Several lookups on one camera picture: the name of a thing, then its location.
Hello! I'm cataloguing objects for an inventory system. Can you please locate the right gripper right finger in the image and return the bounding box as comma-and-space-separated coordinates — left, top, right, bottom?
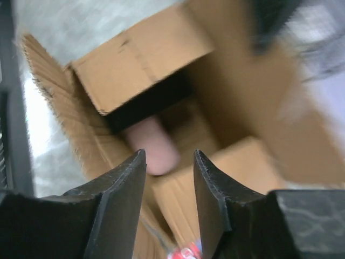
194, 150, 344, 258

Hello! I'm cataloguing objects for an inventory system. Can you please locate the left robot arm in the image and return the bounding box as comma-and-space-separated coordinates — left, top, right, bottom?
251, 1, 344, 80

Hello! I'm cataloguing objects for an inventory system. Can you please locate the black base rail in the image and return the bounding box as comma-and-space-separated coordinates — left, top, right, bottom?
1, 1, 34, 196

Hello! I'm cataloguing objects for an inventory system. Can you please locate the brown cardboard express box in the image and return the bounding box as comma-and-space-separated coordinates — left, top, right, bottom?
22, 1, 344, 258

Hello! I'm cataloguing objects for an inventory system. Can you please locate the red toothpaste box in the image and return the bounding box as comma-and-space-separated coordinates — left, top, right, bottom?
167, 240, 202, 259

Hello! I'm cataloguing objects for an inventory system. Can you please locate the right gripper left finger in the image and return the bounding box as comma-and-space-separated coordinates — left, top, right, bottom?
1, 150, 146, 258

